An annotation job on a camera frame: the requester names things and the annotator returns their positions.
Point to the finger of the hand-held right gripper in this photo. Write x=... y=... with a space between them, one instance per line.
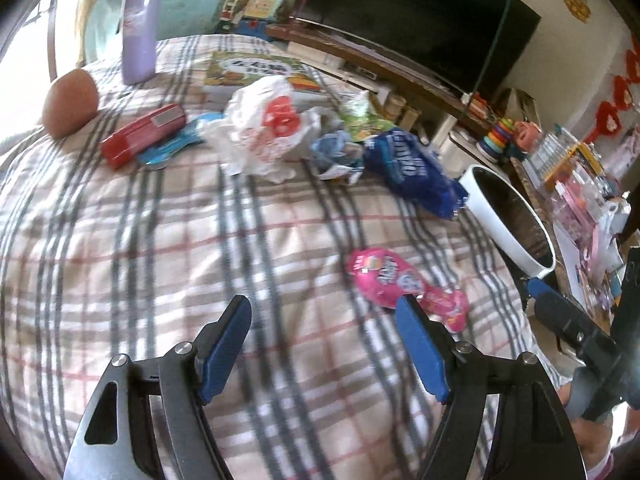
x=630 y=295
x=560 y=310

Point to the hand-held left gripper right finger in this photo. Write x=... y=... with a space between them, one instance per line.
x=420 y=345

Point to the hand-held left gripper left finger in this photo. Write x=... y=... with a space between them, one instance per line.
x=225 y=350

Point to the pink wrapper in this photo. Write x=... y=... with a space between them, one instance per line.
x=390 y=275

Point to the white bin with black liner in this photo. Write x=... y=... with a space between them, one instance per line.
x=510 y=220

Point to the blue white wrapper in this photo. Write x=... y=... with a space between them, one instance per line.
x=335 y=157

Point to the light blue wrapper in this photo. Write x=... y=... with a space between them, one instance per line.
x=172 y=150

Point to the white plastic bag red print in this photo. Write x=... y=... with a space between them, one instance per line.
x=265 y=125

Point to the person's right hand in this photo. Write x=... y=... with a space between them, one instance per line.
x=590 y=440

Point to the clear plastic storage boxes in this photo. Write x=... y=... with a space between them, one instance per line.
x=585 y=195

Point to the marble counter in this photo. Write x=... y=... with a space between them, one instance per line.
x=542 y=200

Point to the blue cookie packet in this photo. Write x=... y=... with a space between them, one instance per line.
x=410 y=170

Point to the pink toy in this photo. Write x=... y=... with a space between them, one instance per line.
x=527 y=136

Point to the red heart hanging decoration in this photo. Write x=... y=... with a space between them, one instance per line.
x=617 y=105

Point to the open cardboard box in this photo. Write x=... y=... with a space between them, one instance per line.
x=515 y=102

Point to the red cylindrical packet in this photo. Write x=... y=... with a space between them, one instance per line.
x=142 y=135

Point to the small green packet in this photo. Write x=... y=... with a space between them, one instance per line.
x=367 y=120

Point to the children's picture book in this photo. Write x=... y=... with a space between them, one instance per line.
x=250 y=67

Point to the orange grapefruit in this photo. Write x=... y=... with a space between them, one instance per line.
x=70 y=105

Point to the black television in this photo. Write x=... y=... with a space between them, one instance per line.
x=410 y=15

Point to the purple thermos bottle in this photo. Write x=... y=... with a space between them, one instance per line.
x=141 y=30

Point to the teal cloth covered chair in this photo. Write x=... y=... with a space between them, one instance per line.
x=185 y=10

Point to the yellow white toy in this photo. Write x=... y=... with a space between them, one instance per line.
x=262 y=7

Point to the gold wall decoration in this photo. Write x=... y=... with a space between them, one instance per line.
x=577 y=5

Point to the window door frame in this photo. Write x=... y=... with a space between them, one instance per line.
x=30 y=35

